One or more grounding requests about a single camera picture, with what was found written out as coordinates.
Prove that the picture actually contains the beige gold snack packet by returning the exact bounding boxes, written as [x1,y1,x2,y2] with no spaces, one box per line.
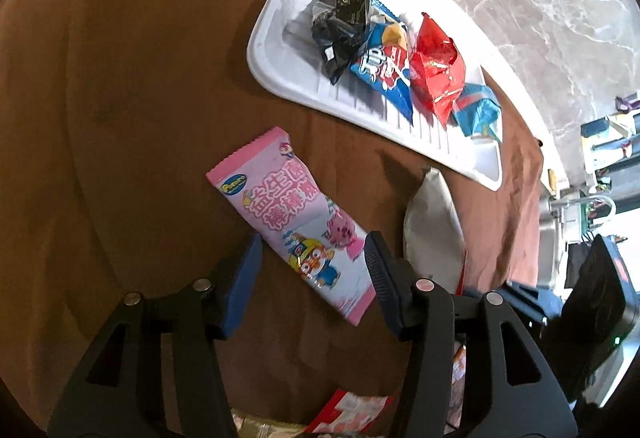
[231,409,304,438]

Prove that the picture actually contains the red white snack packet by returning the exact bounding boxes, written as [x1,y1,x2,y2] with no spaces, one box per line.
[304,389,394,434]

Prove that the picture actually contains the white cream snack packet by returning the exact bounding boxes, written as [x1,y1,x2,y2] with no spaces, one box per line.
[402,167,466,295]

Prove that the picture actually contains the pink cartoon snack packet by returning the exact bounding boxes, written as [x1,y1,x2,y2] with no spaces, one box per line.
[206,127,375,325]

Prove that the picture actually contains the black snack bag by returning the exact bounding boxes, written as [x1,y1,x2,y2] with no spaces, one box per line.
[310,0,371,85]

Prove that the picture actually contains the black monitor screen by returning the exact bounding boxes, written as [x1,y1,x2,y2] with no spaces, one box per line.
[540,235,639,402]

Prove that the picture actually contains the light blue snack bag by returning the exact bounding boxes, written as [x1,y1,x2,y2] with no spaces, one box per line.
[452,83,503,143]

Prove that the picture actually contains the red snack bag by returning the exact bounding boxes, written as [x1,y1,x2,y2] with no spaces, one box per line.
[409,13,466,127]

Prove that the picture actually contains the brown tablecloth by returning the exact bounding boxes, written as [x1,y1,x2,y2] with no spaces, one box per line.
[1,0,542,429]

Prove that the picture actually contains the blue chips bag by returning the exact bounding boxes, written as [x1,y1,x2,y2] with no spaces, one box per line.
[349,0,413,124]

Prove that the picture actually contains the white plastic tray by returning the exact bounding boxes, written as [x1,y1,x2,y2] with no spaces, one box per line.
[246,0,502,191]

